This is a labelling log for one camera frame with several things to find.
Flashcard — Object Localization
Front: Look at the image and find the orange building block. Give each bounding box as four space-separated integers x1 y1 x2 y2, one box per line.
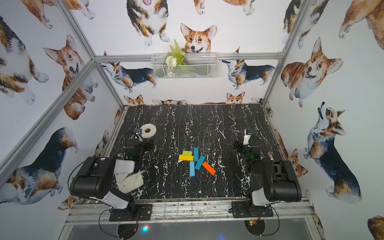
202 162 216 175

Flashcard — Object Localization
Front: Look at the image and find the teal block diagonal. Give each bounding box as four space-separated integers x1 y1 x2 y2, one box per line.
195 156 206 170

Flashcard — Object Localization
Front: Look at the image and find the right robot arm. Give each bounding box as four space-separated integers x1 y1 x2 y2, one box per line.
234 129 302 208

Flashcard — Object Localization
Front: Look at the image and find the white tape roll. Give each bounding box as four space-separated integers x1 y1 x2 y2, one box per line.
140 124 157 139

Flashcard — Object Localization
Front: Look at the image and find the white wire basket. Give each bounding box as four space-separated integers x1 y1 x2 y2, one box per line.
151 53 219 80

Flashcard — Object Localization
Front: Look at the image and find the yellow building block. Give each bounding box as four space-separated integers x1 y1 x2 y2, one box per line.
179 155 194 162

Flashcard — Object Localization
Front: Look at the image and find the light blue block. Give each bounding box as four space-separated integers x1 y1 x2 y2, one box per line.
190 162 195 177

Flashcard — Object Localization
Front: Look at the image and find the artificial fern and flower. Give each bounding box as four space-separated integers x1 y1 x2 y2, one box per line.
165 40 187 78

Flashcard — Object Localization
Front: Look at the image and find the teal block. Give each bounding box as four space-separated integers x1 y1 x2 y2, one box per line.
194 148 199 162

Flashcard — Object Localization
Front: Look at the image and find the green building block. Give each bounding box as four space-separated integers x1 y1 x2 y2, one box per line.
183 151 193 156

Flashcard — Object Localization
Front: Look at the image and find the aluminium front rail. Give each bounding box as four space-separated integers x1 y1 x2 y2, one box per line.
65 198 314 226

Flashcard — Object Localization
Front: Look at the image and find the beige litter scoop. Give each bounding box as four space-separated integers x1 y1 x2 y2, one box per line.
268 152 274 160

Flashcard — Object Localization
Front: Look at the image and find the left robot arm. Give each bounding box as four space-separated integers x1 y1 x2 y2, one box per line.
69 130 154 222

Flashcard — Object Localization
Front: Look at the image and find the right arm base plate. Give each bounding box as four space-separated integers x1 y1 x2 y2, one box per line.
229 202 274 219

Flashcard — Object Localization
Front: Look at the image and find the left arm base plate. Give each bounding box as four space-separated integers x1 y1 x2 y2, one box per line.
109 204 153 222

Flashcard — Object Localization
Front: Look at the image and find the white work glove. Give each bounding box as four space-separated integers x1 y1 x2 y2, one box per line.
115 171 144 194

